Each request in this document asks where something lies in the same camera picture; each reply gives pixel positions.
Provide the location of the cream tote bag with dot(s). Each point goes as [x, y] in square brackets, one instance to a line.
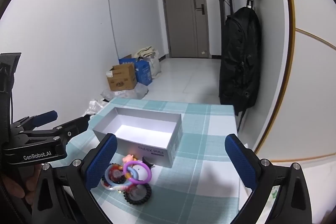
[147, 52]

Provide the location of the black bow hair clip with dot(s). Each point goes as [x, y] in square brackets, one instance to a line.
[147, 163]

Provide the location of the teal checked tablecloth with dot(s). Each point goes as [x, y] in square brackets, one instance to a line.
[202, 186]

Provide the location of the blue cardboard box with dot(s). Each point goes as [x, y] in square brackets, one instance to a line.
[142, 69]

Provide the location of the grey-brown door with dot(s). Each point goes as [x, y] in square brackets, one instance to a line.
[187, 28]

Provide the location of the pink yellow toy figure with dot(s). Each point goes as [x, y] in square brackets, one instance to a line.
[128, 158]

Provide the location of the black coat rack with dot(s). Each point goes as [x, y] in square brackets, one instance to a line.
[226, 8]

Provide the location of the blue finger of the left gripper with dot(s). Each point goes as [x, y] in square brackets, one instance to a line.
[41, 119]
[73, 128]

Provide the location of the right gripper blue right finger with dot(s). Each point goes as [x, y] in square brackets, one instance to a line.
[244, 161]

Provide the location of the person's left hand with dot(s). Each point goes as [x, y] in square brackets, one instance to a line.
[20, 189]

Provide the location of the grey plastic mailer bag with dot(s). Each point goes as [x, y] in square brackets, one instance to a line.
[137, 93]

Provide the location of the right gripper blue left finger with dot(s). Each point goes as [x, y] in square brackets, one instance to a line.
[98, 159]

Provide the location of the silver plastic mailer bag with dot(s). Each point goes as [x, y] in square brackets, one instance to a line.
[95, 106]

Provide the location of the black hanging backpack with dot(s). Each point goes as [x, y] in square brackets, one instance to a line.
[240, 67]

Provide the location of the brown cardboard box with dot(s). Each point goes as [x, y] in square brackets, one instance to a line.
[121, 77]

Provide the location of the grey open cardboard box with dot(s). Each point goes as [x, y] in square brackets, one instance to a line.
[152, 135]

